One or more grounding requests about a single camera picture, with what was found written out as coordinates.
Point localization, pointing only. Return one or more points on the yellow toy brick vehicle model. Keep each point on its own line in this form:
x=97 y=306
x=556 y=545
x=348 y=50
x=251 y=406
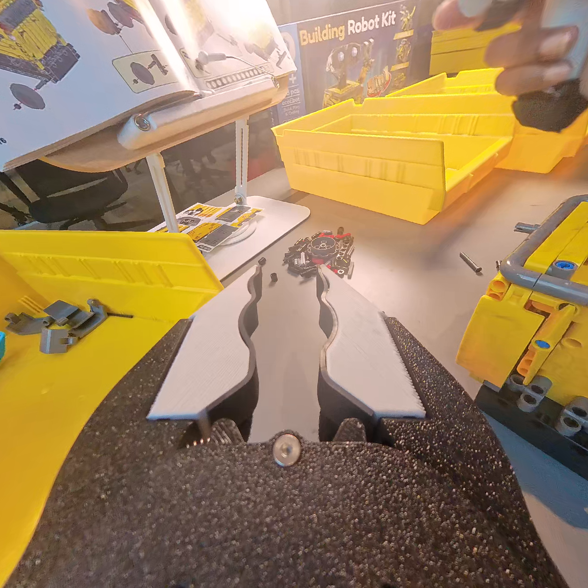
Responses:
x=514 y=331

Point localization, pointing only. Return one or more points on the black office chair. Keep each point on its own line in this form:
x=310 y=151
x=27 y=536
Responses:
x=64 y=193

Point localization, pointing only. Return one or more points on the grey desk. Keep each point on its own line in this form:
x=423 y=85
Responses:
x=404 y=276

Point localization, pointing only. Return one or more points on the yellow printed sticker sheet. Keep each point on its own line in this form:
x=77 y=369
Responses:
x=211 y=225

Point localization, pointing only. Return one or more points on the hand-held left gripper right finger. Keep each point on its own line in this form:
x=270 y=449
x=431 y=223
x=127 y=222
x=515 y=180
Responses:
x=372 y=367

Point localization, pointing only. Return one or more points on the small black brick axle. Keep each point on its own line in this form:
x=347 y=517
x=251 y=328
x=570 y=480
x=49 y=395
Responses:
x=469 y=263

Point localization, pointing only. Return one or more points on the white book stand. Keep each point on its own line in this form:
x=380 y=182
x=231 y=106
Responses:
x=211 y=115

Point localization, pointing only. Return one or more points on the pile of grey brick pieces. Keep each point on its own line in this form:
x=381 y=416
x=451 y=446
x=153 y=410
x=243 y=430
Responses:
x=64 y=322

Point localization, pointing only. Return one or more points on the printed cardboard toy box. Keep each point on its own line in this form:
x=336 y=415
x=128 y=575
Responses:
x=358 y=55

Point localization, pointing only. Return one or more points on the pile of black brick parts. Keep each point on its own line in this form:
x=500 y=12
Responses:
x=322 y=251

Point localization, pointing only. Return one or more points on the teal brick separator tool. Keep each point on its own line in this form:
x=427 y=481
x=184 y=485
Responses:
x=2 y=347

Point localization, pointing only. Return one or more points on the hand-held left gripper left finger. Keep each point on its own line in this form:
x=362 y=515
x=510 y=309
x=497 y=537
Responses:
x=207 y=367

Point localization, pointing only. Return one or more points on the yellow storage bin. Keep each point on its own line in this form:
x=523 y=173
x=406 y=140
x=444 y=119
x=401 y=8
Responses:
x=101 y=276
x=459 y=50
x=367 y=156
x=551 y=142

